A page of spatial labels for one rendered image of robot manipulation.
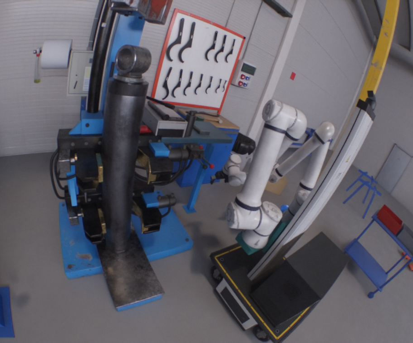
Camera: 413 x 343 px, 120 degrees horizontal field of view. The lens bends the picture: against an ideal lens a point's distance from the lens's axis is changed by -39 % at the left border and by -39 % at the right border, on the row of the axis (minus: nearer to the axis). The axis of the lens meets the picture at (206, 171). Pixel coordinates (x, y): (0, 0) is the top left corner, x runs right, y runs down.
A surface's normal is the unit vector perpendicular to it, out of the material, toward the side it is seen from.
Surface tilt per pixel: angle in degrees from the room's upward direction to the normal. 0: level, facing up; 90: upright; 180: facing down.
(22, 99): 90
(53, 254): 0
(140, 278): 0
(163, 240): 0
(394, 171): 90
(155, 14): 90
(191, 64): 90
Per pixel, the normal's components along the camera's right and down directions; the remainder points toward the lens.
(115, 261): 0.29, -0.82
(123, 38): 0.53, 0.56
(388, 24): -0.80, 0.08
